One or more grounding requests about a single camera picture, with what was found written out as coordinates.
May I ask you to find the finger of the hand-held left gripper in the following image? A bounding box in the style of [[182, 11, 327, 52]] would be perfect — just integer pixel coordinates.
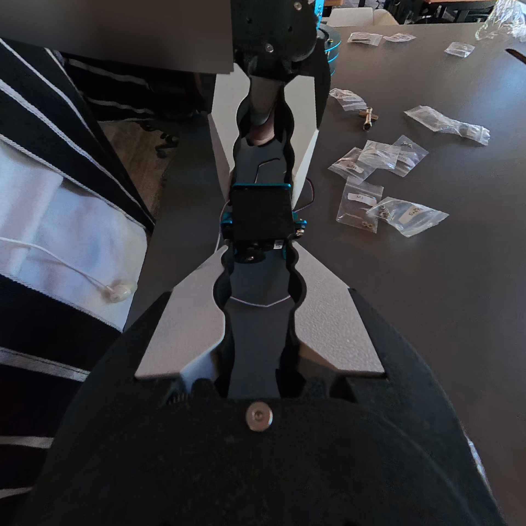
[[283, 76, 320, 205], [208, 74, 252, 201]]

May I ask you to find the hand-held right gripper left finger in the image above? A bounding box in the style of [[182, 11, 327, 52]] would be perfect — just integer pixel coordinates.
[[134, 246, 236, 398]]

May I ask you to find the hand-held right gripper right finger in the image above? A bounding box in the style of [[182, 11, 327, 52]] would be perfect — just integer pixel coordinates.
[[281, 241, 390, 398]]

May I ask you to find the black servo with blue bracket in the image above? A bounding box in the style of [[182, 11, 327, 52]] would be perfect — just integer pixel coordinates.
[[220, 183, 309, 264]]

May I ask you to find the blue toy robot arm base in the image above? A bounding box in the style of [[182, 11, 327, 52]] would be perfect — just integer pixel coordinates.
[[306, 0, 342, 76]]

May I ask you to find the dark grey desk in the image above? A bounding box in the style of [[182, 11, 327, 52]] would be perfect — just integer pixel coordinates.
[[123, 21, 526, 526]]

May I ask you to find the black office chair base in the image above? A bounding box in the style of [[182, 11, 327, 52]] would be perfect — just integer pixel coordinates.
[[140, 117, 181, 161]]

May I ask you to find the white chair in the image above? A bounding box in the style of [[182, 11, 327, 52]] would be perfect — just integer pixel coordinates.
[[329, 7, 399, 27]]

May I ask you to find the clear bag with nuts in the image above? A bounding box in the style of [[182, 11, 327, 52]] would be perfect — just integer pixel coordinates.
[[336, 177, 384, 233]]

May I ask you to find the clear bag with silver screws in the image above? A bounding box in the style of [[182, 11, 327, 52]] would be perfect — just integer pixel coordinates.
[[367, 197, 449, 238]]

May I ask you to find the long clear plastic bag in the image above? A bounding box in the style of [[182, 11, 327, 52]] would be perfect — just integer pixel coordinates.
[[404, 105, 491, 145]]

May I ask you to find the white shirt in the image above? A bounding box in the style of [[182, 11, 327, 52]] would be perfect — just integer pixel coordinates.
[[0, 140, 148, 331]]

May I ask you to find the black white-striped jacket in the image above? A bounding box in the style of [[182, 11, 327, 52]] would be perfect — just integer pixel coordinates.
[[0, 37, 208, 526]]

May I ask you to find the crumpled clear plastic wrap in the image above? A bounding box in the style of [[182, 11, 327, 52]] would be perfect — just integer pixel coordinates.
[[475, 8, 526, 42]]

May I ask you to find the white earphone with cord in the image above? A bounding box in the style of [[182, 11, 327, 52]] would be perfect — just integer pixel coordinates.
[[0, 236, 138, 305]]

